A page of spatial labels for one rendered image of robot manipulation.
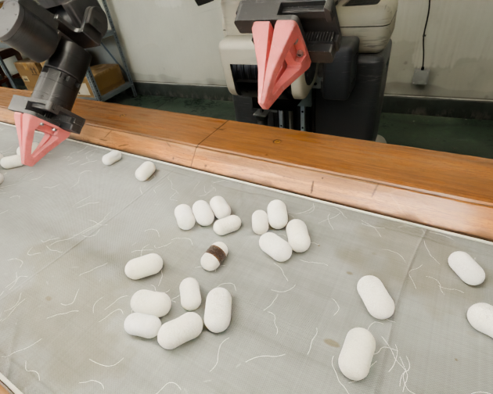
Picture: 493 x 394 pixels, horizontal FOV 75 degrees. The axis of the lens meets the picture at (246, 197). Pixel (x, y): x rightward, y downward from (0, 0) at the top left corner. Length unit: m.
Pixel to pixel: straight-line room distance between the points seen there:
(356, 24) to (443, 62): 1.28
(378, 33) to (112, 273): 0.94
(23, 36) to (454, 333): 0.59
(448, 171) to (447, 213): 0.06
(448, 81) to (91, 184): 2.12
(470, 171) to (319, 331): 0.25
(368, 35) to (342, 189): 0.75
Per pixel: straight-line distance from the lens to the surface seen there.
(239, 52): 0.88
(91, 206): 0.46
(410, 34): 2.26
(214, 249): 0.31
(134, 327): 0.29
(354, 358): 0.25
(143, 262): 0.33
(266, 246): 0.31
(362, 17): 1.08
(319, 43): 0.38
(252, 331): 0.28
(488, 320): 0.30
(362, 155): 0.42
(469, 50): 2.29
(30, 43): 0.58
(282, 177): 0.40
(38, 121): 0.58
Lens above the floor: 0.99
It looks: 38 degrees down
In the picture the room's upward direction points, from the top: 8 degrees counter-clockwise
